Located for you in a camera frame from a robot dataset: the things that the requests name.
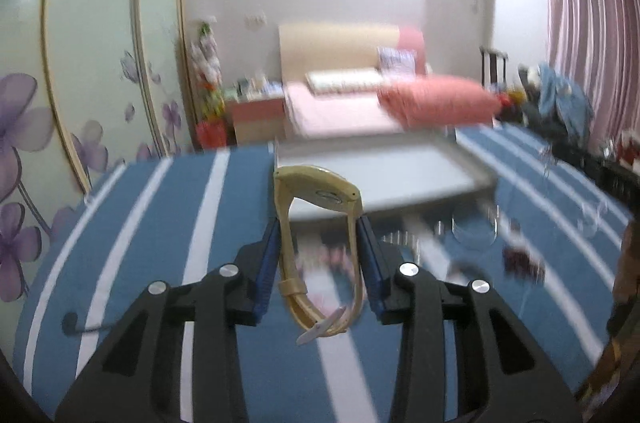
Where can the blue white striped cloth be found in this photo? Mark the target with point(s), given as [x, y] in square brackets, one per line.
[150, 228]

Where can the yellow wristwatch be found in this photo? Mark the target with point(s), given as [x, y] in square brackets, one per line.
[320, 188]

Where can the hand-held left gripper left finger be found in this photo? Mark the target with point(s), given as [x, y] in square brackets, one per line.
[267, 263]

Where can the pink striped curtain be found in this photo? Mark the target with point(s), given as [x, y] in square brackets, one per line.
[590, 28]

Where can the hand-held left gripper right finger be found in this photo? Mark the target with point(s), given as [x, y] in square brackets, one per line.
[367, 263]

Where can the red trash bin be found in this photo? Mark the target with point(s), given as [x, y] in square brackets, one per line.
[211, 134]

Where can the grey shallow tray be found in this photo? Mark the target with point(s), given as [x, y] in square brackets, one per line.
[400, 178]

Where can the column of plush toys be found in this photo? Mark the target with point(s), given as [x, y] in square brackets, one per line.
[206, 68]

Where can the dark wooden chair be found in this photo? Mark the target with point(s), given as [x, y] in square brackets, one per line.
[492, 65]

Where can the folded pink duvet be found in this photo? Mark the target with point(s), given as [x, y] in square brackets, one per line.
[440, 100]

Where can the silver bangle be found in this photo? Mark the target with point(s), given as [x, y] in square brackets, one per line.
[592, 233]
[470, 246]

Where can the purple patterned pillow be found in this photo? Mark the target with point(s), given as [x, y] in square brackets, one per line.
[397, 60]

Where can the beige and pink headboard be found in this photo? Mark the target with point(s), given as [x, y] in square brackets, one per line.
[330, 48]

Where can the white patterned pillow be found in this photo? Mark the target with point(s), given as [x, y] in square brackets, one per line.
[345, 79]

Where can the floral glass door wardrobe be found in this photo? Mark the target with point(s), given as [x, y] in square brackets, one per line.
[100, 53]

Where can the pink and beige nightstand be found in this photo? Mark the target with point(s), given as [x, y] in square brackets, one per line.
[255, 118]

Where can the bed with pink sheet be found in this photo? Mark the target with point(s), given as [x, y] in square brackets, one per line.
[340, 113]

